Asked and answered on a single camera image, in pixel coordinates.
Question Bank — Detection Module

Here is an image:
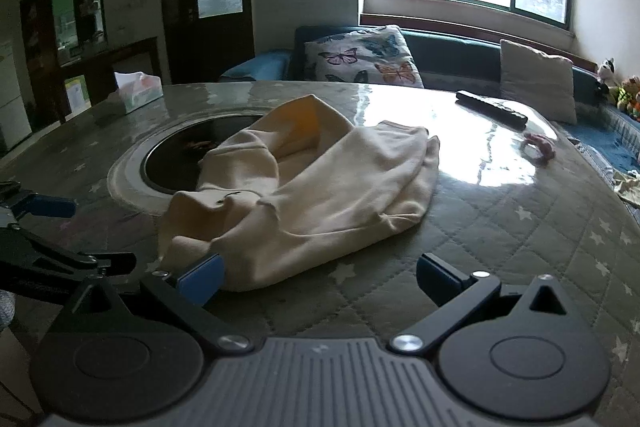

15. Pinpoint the pink tape roll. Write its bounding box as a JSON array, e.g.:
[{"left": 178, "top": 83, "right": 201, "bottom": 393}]
[{"left": 521, "top": 132, "right": 557, "bottom": 165}]

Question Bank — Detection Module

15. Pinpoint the plain beige pillow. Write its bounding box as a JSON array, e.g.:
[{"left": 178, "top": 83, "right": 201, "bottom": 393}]
[{"left": 499, "top": 39, "right": 578, "bottom": 125}]

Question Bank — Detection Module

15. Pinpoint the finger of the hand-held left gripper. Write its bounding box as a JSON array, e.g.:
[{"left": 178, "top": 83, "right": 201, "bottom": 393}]
[
  {"left": 0, "top": 181, "right": 78, "bottom": 222},
  {"left": 0, "top": 227, "right": 137, "bottom": 282}
]

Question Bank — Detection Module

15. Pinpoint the blue blanket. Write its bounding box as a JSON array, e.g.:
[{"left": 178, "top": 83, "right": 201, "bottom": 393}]
[{"left": 220, "top": 49, "right": 292, "bottom": 82}]

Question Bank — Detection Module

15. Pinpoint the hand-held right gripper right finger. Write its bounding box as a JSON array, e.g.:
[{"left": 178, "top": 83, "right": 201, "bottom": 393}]
[{"left": 388, "top": 252, "right": 582, "bottom": 355}]

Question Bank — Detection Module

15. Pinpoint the dark wooden display cabinet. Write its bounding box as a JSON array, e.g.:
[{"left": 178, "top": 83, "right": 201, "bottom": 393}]
[{"left": 20, "top": 0, "right": 161, "bottom": 122}]

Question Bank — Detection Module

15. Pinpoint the butterfly print pillow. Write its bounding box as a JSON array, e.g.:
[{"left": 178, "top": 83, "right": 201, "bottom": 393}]
[{"left": 303, "top": 25, "right": 425, "bottom": 88}]

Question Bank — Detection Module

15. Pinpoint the black remote control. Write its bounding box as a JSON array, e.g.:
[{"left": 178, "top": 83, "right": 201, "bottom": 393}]
[{"left": 455, "top": 90, "right": 529, "bottom": 129}]

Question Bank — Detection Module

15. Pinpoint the pale patterned cloth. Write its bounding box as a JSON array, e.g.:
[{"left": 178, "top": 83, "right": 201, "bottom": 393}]
[{"left": 612, "top": 171, "right": 640, "bottom": 208}]

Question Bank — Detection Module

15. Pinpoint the cream knit garment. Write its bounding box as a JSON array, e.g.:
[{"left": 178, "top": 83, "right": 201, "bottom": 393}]
[{"left": 157, "top": 94, "right": 441, "bottom": 293}]

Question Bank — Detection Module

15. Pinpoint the round black inset cooktop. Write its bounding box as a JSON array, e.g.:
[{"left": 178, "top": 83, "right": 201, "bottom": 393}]
[{"left": 107, "top": 107, "right": 281, "bottom": 212}]

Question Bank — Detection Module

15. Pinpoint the blue quilted sofa cover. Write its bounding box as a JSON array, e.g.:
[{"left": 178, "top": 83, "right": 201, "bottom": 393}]
[{"left": 570, "top": 102, "right": 640, "bottom": 178}]

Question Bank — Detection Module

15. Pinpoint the dark teal sofa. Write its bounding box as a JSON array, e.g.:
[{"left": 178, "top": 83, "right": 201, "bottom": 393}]
[{"left": 220, "top": 25, "right": 640, "bottom": 188}]

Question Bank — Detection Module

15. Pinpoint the tissue box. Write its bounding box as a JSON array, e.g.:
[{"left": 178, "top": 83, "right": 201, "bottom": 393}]
[{"left": 114, "top": 71, "right": 164, "bottom": 115}]

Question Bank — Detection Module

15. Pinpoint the black and white cow plush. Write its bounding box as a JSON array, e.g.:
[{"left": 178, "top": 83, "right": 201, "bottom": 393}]
[{"left": 596, "top": 57, "right": 617, "bottom": 95}]

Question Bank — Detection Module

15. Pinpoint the white refrigerator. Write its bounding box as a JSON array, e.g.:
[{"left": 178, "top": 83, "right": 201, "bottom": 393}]
[{"left": 0, "top": 39, "right": 31, "bottom": 152}]

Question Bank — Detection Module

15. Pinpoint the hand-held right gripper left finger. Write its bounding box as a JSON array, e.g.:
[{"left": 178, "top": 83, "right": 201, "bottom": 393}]
[{"left": 50, "top": 253, "right": 257, "bottom": 356}]

